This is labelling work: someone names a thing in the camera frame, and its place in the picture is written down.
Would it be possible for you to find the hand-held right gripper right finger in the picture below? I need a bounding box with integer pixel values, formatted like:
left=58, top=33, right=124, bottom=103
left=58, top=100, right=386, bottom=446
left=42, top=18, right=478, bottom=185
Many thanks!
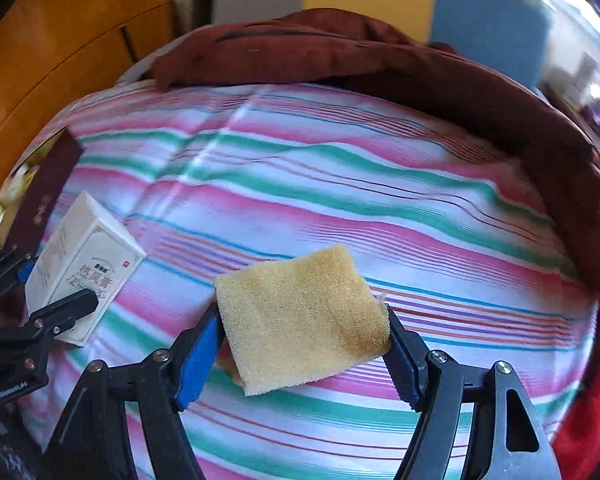
left=380, top=305, right=563, bottom=480

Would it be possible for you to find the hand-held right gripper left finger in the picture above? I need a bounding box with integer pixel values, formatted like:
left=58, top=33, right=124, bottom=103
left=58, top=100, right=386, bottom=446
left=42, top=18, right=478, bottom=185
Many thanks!
left=42, top=302, right=226, bottom=480

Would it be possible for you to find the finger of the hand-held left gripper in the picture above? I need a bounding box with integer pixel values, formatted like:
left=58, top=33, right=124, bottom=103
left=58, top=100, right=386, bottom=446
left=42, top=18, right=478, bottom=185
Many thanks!
left=0, top=247, right=36, bottom=301
left=17, top=289, right=98, bottom=347

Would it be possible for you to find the white cardboard box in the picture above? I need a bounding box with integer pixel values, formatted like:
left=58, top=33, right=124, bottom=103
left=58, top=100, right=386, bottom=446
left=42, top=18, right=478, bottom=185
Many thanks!
left=25, top=191, right=147, bottom=347

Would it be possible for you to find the maroon tin box gold inside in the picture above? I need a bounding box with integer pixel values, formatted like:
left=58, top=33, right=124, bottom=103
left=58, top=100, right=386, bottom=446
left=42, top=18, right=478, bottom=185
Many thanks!
left=0, top=127, right=86, bottom=261

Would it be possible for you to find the yellow sponge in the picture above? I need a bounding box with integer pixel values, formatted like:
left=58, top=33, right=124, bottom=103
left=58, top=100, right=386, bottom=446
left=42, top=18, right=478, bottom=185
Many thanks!
left=214, top=243, right=391, bottom=397

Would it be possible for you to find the red cloth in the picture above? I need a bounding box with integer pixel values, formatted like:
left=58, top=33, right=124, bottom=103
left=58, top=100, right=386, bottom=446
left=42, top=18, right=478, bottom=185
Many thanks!
left=555, top=270, right=600, bottom=480

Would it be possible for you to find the striped blanket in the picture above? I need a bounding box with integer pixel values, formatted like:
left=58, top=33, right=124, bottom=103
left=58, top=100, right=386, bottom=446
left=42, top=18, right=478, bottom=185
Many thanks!
left=17, top=82, right=600, bottom=480

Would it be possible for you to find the wooden wardrobe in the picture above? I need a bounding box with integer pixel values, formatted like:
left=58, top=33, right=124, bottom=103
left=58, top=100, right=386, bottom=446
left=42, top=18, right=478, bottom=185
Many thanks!
left=0, top=0, right=181, bottom=221

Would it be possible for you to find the white armrest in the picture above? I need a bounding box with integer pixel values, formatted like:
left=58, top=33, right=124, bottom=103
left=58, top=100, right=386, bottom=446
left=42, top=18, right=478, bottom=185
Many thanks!
left=115, top=55, right=156, bottom=86

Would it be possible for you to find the maroon cloth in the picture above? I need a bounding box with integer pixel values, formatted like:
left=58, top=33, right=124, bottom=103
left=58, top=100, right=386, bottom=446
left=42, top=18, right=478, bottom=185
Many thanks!
left=145, top=10, right=600, bottom=301

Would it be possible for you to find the wooden side table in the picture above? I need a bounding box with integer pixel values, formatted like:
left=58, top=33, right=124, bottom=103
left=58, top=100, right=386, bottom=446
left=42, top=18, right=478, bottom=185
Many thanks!
left=545, top=50, right=600, bottom=141

